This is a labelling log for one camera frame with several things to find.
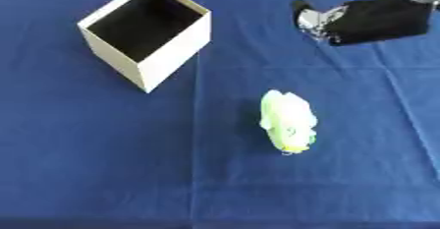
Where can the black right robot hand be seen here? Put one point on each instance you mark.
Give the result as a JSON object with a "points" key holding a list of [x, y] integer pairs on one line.
{"points": [[378, 20]]}

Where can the tan box with black inside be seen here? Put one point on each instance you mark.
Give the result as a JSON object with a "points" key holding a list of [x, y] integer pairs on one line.
{"points": [[172, 52]]}

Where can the white and green toy cabbage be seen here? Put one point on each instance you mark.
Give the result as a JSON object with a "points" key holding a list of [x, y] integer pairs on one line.
{"points": [[288, 121]]}

